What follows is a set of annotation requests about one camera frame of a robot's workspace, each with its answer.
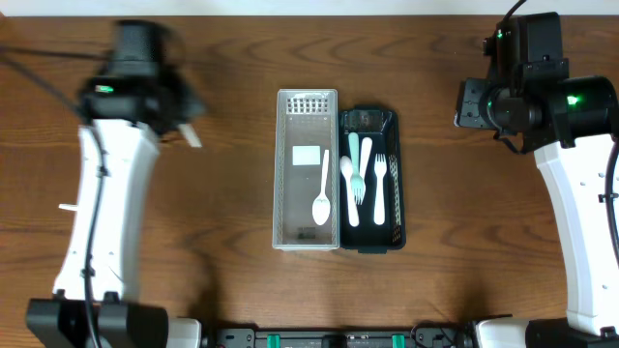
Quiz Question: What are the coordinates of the white plastic spoon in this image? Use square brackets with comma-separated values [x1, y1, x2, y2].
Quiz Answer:
[312, 149, 331, 225]
[58, 204, 78, 212]
[178, 124, 202, 148]
[339, 156, 360, 227]

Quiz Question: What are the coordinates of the white plastic fork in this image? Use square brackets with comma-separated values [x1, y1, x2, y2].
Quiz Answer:
[360, 137, 372, 183]
[373, 154, 387, 225]
[348, 132, 365, 205]

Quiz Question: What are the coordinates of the clear perforated plastic basket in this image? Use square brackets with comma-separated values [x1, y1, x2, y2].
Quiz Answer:
[272, 89, 339, 251]

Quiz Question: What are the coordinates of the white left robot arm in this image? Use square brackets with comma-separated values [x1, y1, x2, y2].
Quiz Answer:
[25, 77, 205, 347]

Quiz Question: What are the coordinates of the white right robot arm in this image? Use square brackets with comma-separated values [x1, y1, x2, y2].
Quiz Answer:
[455, 76, 618, 347]

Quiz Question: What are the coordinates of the dark green plastic basket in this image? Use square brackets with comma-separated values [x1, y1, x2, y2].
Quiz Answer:
[339, 105, 406, 253]

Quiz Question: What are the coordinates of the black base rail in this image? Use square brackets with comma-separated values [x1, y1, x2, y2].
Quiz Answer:
[199, 322, 478, 348]

